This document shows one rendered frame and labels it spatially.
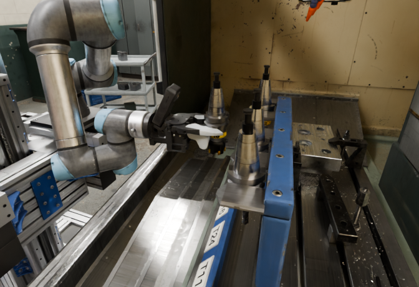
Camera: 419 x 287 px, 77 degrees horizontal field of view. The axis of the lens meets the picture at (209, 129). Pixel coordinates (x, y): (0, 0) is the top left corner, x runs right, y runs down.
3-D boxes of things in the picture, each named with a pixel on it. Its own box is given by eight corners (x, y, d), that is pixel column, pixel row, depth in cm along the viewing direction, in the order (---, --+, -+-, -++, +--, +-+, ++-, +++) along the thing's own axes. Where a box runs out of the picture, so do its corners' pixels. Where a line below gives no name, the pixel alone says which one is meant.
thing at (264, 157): (227, 165, 47) (227, 161, 46) (233, 150, 51) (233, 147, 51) (267, 171, 45) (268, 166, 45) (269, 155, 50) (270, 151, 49)
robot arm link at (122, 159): (99, 170, 80) (91, 137, 76) (136, 160, 85) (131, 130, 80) (101, 183, 74) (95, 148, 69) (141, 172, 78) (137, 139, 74)
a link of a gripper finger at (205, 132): (223, 150, 65) (191, 142, 69) (223, 128, 62) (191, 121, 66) (217, 156, 62) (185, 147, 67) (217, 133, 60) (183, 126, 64)
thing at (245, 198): (212, 206, 37) (212, 201, 37) (221, 183, 42) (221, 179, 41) (262, 215, 35) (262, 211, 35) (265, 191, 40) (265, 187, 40)
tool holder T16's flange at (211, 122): (225, 130, 62) (226, 120, 61) (201, 126, 64) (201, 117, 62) (231, 119, 67) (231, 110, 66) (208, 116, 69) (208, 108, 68)
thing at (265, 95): (272, 106, 69) (274, 81, 66) (255, 105, 70) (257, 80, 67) (271, 101, 73) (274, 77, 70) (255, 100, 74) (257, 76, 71)
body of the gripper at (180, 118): (196, 140, 74) (157, 135, 77) (195, 111, 70) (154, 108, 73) (187, 153, 67) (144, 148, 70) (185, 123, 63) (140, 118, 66)
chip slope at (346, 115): (211, 160, 158) (212, 121, 147) (232, 118, 217) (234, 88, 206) (376, 184, 137) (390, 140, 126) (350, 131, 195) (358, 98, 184)
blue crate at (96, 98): (90, 107, 420) (86, 93, 411) (77, 101, 445) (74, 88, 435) (123, 97, 463) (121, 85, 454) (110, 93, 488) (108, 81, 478)
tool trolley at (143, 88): (91, 131, 338) (75, 55, 297) (106, 117, 380) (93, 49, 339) (158, 132, 335) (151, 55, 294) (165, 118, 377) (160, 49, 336)
